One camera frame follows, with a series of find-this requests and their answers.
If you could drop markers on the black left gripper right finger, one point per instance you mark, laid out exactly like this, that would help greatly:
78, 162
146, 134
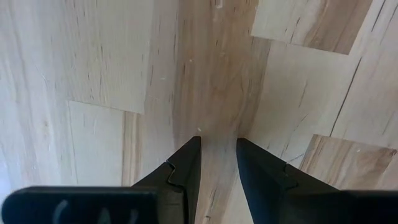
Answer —
273, 193

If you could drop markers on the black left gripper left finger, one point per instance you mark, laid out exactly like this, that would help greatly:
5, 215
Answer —
183, 174

